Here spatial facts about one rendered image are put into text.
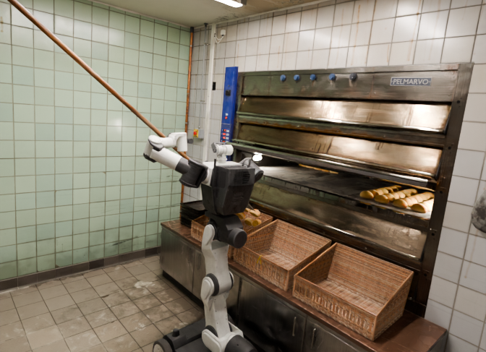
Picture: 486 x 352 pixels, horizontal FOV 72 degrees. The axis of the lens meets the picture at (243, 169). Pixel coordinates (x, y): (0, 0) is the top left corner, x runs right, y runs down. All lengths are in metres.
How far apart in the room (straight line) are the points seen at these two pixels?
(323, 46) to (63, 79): 2.24
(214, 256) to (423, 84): 1.65
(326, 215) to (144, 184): 2.06
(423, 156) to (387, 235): 0.56
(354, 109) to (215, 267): 1.43
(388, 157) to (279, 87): 1.12
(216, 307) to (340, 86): 1.75
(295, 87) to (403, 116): 0.93
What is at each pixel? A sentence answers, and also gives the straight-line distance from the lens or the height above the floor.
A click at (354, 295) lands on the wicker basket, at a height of 0.59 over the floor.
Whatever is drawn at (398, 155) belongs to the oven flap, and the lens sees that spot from 2.37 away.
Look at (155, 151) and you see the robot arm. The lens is 1.98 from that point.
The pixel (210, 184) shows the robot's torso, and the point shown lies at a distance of 1.98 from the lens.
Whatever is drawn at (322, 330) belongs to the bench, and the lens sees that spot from 2.24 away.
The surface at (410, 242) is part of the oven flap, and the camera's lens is 2.41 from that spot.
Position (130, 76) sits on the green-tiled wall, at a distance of 3.68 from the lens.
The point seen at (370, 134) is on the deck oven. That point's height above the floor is 1.65.
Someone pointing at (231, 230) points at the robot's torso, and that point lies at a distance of 2.05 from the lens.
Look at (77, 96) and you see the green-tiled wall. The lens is 3.50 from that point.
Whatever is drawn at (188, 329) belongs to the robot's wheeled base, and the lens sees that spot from 2.65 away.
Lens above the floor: 1.72
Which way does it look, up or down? 10 degrees down
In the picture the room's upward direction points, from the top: 5 degrees clockwise
